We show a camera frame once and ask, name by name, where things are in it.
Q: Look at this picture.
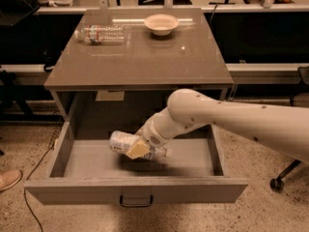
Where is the clear plastic water bottle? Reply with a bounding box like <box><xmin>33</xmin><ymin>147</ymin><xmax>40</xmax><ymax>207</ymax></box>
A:
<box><xmin>73</xmin><ymin>25</ymin><xmax>126</xmax><ymax>45</ymax></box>

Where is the white paper bowl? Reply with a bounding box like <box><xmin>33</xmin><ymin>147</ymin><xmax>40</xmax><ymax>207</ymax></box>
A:
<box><xmin>144</xmin><ymin>14</ymin><xmax>179</xmax><ymax>37</ymax></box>

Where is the long white shelf rail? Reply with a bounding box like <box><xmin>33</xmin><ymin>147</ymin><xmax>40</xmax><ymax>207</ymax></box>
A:
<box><xmin>0</xmin><ymin>63</ymin><xmax>305</xmax><ymax>85</ymax></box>

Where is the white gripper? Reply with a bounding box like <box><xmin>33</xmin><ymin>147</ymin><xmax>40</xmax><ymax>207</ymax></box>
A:
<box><xmin>126</xmin><ymin>117</ymin><xmax>169</xmax><ymax>160</ymax></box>

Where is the blue label plastic bottle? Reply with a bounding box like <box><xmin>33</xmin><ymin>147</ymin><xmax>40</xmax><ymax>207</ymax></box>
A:
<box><xmin>109</xmin><ymin>130</ymin><xmax>171</xmax><ymax>160</ymax></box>

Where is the grey cabinet with counter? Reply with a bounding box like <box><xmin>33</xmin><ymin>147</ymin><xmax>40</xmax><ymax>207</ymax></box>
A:
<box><xmin>45</xmin><ymin>8</ymin><xmax>233</xmax><ymax>140</ymax></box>

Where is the black floor cable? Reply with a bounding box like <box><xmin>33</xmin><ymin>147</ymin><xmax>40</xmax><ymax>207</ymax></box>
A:
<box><xmin>24</xmin><ymin>147</ymin><xmax>54</xmax><ymax>232</ymax></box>

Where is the black drawer handle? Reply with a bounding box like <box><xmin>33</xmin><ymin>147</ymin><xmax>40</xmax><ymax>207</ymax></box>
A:
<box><xmin>119</xmin><ymin>195</ymin><xmax>154</xmax><ymax>208</ymax></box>

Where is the black office chair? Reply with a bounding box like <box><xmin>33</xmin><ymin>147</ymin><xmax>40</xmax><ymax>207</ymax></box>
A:
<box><xmin>269</xmin><ymin>66</ymin><xmax>309</xmax><ymax>193</ymax></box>

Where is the tan shoe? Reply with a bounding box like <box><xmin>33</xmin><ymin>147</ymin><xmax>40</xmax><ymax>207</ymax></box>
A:
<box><xmin>0</xmin><ymin>170</ymin><xmax>22</xmax><ymax>191</ymax></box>

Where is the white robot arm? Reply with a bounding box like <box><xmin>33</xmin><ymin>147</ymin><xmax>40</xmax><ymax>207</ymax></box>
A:
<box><xmin>126</xmin><ymin>89</ymin><xmax>309</xmax><ymax>163</ymax></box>

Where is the open grey top drawer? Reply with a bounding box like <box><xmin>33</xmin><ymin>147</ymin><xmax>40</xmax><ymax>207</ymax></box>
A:
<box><xmin>25</xmin><ymin>123</ymin><xmax>247</xmax><ymax>206</ymax></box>

